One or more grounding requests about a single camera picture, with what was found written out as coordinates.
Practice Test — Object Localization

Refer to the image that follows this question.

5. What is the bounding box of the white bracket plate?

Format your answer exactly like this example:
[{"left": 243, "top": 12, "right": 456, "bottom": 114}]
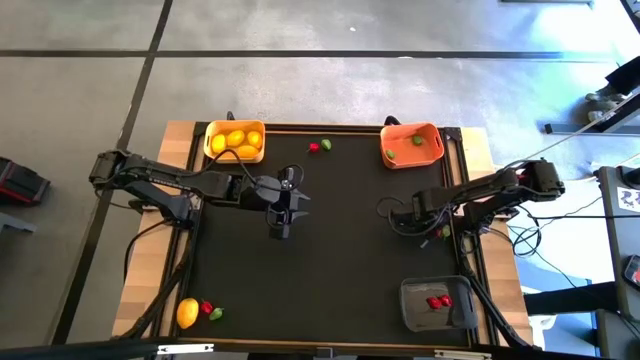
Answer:
[
  {"left": 156, "top": 342, "right": 215, "bottom": 356},
  {"left": 433, "top": 349, "right": 492, "bottom": 360}
]

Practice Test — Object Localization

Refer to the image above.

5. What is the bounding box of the person's shoe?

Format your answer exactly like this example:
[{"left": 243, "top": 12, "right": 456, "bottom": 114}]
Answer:
[
  {"left": 584, "top": 84, "right": 621, "bottom": 104},
  {"left": 587, "top": 107, "right": 619, "bottom": 124}
]

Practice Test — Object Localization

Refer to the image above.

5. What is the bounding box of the black floor bar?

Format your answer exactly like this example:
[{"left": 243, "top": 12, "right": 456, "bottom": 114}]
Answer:
[{"left": 524, "top": 281, "right": 621, "bottom": 316}]

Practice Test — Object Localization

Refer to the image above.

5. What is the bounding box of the orange plastic basket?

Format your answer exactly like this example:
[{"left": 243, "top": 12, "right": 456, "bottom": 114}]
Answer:
[{"left": 379, "top": 122, "right": 445, "bottom": 170}]

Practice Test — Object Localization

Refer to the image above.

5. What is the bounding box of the grey desk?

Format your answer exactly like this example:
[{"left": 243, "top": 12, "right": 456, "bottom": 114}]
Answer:
[{"left": 593, "top": 166, "right": 640, "bottom": 321}]

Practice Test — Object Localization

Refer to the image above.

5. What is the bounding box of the metal stand leg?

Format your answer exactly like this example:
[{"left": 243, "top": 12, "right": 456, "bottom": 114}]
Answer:
[{"left": 543, "top": 92, "right": 640, "bottom": 136}]

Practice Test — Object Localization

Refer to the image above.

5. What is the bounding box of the white printed label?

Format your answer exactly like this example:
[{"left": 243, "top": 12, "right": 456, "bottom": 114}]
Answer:
[{"left": 616, "top": 186, "right": 640, "bottom": 212}]

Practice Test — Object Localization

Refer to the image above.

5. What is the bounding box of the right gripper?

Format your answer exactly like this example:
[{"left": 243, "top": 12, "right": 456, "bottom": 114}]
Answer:
[{"left": 388, "top": 192, "right": 454, "bottom": 250}]

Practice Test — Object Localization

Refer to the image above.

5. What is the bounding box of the black frame bar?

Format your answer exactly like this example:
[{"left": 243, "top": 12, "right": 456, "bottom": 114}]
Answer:
[{"left": 0, "top": 337, "right": 176, "bottom": 360}]

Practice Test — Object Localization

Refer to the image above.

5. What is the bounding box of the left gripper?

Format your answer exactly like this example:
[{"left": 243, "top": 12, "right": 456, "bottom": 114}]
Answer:
[{"left": 238, "top": 166, "right": 312, "bottom": 240}]

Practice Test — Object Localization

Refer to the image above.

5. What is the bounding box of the grey plastic basket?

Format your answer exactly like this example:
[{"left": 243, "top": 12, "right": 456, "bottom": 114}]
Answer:
[{"left": 398, "top": 274, "right": 480, "bottom": 333}]

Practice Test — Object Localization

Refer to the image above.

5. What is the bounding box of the black floor cable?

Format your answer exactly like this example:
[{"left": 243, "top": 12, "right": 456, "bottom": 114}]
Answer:
[{"left": 122, "top": 219, "right": 169, "bottom": 284}]

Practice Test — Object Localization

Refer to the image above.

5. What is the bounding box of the person's leg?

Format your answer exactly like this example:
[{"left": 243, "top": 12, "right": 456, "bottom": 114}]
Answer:
[{"left": 604, "top": 54, "right": 640, "bottom": 96}]

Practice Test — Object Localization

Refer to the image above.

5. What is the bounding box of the black taut cable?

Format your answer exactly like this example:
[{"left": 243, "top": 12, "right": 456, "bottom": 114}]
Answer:
[{"left": 532, "top": 213, "right": 640, "bottom": 221}]

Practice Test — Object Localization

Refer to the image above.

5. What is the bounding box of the red and black case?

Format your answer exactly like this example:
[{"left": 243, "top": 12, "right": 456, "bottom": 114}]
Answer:
[{"left": 0, "top": 156, "right": 52, "bottom": 207}]

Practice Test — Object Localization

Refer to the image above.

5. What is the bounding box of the grey metal foot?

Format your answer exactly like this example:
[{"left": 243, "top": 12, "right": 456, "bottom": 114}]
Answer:
[{"left": 0, "top": 212, "right": 38, "bottom": 236}]

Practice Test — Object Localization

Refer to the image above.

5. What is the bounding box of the black table frame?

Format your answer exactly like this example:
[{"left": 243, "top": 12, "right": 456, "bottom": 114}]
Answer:
[{"left": 169, "top": 121, "right": 484, "bottom": 351}]

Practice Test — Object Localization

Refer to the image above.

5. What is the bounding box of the yellow plastic basket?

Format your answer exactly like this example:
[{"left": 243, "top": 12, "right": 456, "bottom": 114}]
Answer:
[{"left": 203, "top": 119, "right": 267, "bottom": 165}]

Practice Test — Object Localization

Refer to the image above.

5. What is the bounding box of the black table mat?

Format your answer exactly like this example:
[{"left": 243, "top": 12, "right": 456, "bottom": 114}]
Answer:
[{"left": 177, "top": 130, "right": 472, "bottom": 349}]

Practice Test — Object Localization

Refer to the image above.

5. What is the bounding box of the black diagonal frame strut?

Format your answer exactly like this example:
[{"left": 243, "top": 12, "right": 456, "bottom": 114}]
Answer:
[
  {"left": 462, "top": 239, "right": 539, "bottom": 350},
  {"left": 117, "top": 239, "right": 197, "bottom": 341}
]

